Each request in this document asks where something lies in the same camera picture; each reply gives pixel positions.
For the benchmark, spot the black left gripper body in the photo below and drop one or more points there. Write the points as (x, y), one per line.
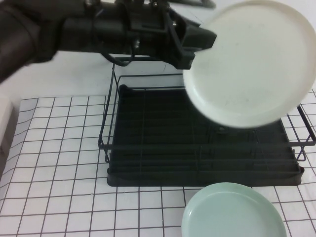
(153, 32)

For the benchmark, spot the white box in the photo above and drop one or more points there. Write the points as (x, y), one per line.
(6, 123)

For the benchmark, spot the black plastic drip tray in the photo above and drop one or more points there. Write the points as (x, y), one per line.
(160, 123)

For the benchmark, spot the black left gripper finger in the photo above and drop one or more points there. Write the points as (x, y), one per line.
(192, 3)
(200, 38)

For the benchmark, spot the light green round plate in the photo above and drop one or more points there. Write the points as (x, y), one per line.
(234, 217)

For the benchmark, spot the white black-grid tablecloth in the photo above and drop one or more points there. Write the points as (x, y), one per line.
(61, 172)

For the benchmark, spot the white round plate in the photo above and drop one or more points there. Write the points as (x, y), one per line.
(247, 61)

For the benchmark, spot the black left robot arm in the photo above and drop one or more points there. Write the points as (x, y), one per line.
(24, 37)

